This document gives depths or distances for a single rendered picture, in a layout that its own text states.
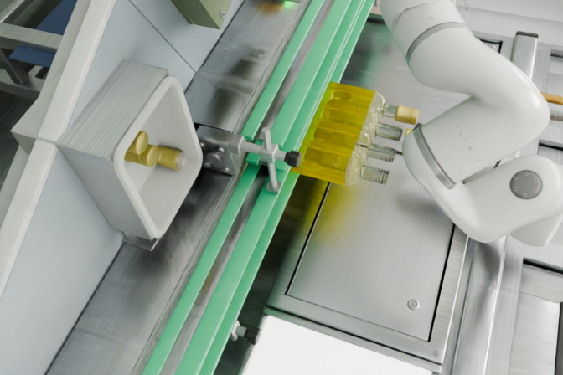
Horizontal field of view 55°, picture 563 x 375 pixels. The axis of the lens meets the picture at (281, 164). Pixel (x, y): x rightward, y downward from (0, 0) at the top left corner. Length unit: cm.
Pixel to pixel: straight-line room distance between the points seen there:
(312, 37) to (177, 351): 65
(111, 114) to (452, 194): 46
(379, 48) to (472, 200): 88
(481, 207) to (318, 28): 57
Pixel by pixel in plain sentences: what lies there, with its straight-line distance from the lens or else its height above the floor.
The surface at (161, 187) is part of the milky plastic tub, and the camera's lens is 94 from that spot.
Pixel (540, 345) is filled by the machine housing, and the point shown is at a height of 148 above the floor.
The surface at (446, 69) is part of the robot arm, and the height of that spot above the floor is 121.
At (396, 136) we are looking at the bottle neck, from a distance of 112.
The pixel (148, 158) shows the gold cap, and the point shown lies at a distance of 85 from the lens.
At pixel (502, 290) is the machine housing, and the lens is 116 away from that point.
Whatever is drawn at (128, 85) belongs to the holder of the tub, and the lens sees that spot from 81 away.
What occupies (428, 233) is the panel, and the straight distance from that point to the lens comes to 116.
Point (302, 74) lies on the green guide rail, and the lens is 105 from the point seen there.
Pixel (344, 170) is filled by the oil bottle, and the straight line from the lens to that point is 104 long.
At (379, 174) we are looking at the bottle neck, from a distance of 105.
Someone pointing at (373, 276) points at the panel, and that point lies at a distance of 110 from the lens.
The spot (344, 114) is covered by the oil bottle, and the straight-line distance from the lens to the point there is 112.
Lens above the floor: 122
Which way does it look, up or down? 16 degrees down
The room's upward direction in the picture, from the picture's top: 105 degrees clockwise
